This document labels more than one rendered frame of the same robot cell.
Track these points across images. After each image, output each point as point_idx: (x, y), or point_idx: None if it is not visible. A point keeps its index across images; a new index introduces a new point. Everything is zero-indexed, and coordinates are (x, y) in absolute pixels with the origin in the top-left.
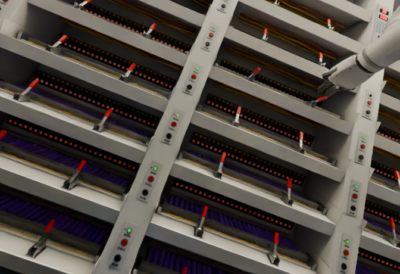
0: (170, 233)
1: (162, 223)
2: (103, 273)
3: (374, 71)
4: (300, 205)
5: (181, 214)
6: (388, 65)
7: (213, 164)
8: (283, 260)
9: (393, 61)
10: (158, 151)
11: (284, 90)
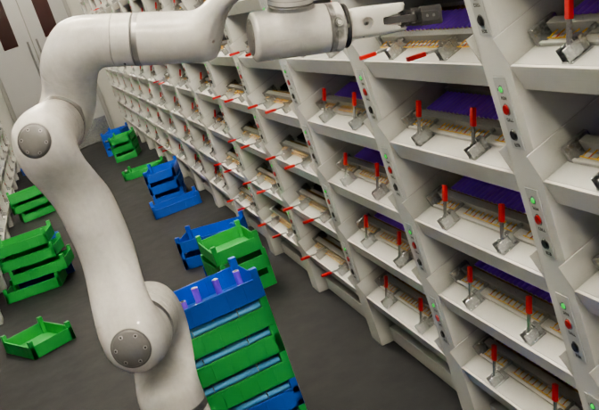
0: (453, 306)
1: (449, 294)
2: (446, 348)
3: (340, 50)
4: (534, 245)
5: (476, 279)
6: (325, 50)
7: (459, 200)
8: (555, 338)
9: (316, 52)
10: (402, 209)
11: None
